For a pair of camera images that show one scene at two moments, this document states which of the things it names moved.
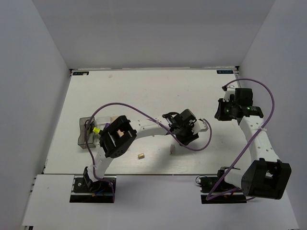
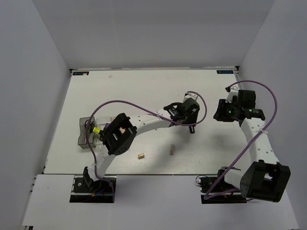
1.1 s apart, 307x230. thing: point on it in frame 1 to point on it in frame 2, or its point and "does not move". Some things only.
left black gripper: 189,138 to 193,118
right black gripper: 219,114 does not move
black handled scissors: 88,124 does not move
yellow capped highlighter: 96,130 does not move
